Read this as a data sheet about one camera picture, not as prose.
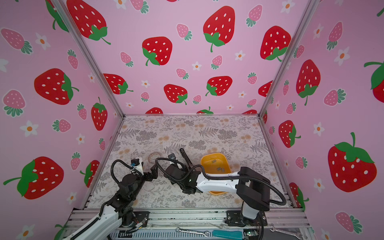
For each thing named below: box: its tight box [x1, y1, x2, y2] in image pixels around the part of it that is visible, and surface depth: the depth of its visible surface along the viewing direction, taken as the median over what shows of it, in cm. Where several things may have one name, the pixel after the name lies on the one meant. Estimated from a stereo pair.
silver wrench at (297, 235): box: [269, 225, 303, 240], surface depth 72 cm
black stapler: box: [179, 148, 196, 172], surface depth 97 cm
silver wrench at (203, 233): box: [175, 227, 210, 238], surface depth 72 cm
